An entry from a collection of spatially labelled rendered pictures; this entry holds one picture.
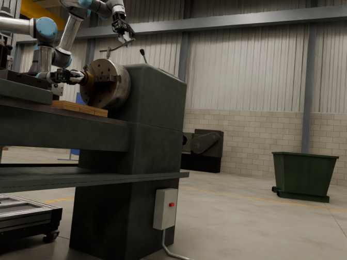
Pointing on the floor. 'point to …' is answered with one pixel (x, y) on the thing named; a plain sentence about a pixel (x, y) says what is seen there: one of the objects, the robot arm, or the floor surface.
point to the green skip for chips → (303, 175)
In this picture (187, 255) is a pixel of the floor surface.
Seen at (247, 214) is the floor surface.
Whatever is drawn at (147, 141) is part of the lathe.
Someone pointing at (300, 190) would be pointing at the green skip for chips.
